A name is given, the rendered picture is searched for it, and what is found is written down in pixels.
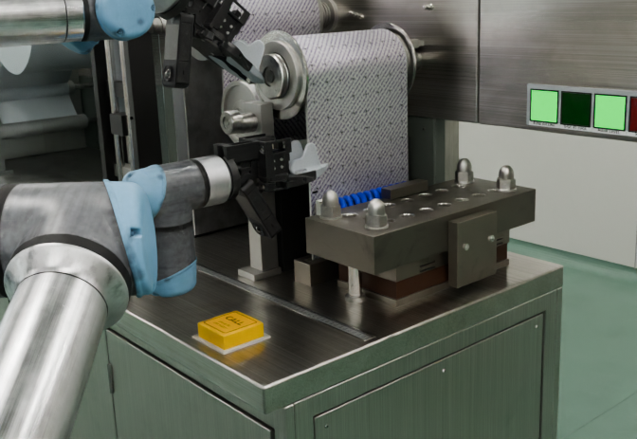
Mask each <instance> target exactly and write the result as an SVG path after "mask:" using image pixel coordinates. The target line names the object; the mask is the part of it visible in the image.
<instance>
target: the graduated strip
mask: <svg viewBox="0 0 637 439"><path fill-rule="evenodd" d="M196 269H197V270H199V271H201V272H204V273H206V274H208V275H210V276H212V277H215V278H217V279H219V280H222V281H224V282H226V283H229V284H232V285H235V286H237V287H239V288H242V289H243V290H246V291H248V292H250V293H253V294H255V295H257V296H260V297H262V298H264V299H267V300H269V301H271V302H274V303H276V304H279V305H281V306H284V307H286V308H288V309H291V310H293V311H295V312H298V313H300V314H302V315H304V316H306V317H308V318H311V319H313V320H317V321H319V322H322V323H324V324H326V325H329V326H331V327H333V328H336V329H337V330H339V331H342V332H344V333H347V334H349V335H351V336H354V337H356V338H360V339H362V340H364V341H366V340H369V339H371V338H375V336H374V335H371V334H369V333H366V332H364V331H361V330H359V329H357V328H354V327H353V326H350V325H348V324H345V323H343V322H341V321H338V320H334V319H332V318H329V317H327V316H325V315H322V314H320V313H318V312H316V311H313V310H311V309H309V308H306V307H304V306H301V305H299V304H296V303H294V302H291V301H289V300H286V299H284V298H281V297H279V296H277V295H274V294H272V293H269V292H267V291H264V290H262V289H261V288H258V287H256V286H253V285H251V284H247V283H245V282H242V281H240V280H237V279H235V278H233V277H230V276H228V275H226V274H224V273H221V272H219V271H217V270H214V269H212V268H209V267H207V266H204V265H201V264H198V263H196Z"/></svg>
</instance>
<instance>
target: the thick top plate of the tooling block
mask: <svg viewBox="0 0 637 439"><path fill-rule="evenodd" d="M454 180H455V179H452V180H448V181H445V182H441V183H437V184H434V185H430V186H428V190H427V191H424V192H418V193H414V194H410V195H407V196H403V197H399V198H395V199H392V200H390V199H386V198H379V199H380V200H381V201H382V202H383V203H384V206H385V213H386V214H387V223H388V225H389V227H388V228H387V229H381V230H370V229H365V225H366V213H368V205H369V203H370V201H368V202H364V203H360V204H356V205H353V206H350V207H346V208H342V209H341V214H342V218H340V219H337V220H323V219H320V218H319V215H313V216H309V217H305V229H306V251H307V253H310V254H313V255H316V256H319V257H321V258H324V259H327V260H330V261H333V262H336V263H339V264H342V265H346V266H349V267H352V268H355V269H358V270H361V271H364V272H367V273H370V274H373V275H376V274H379V273H382V272H385V271H388V270H391V269H394V268H397V267H399V266H402V265H407V264H410V263H413V262H416V261H419V260H422V259H425V258H427V257H430V256H433V255H435V254H438V253H441V252H444V251H447V250H448V221H450V220H454V219H457V218H460V217H463V216H467V215H469V214H472V213H476V212H479V211H482V210H496V211H497V234H498V233H501V232H504V231H507V230H509V229H513V228H516V227H519V226H522V225H525V224H528V223H531V222H534V221H535V212H536V189H533V188H527V187H522V186H517V185H516V188H517V190H516V191H514V192H498V191H496V188H497V182H496V181H491V180H485V179H480V178H475V177H474V183H471V184H458V183H455V182H454Z"/></svg>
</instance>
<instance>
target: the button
mask: <svg viewBox="0 0 637 439"><path fill-rule="evenodd" d="M198 336H199V337H200V338H202V339H204V340H206V341H208V342H210V343H212V344H213V345H215V346H217V347H219V348H221V349H223V350H227V349H230V348H232V347H235V346H238V345H241V344H243V343H246V342H249V341H252V340H254V339H256V338H261V337H263V336H264V324H263V323H262V322H261V321H258V320H255V319H253V318H251V317H250V316H248V315H245V314H243V313H241V312H239V311H232V312H229V313H226V314H224V315H221V316H218V317H215V318H212V319H209V320H204V321H201V322H198Z"/></svg>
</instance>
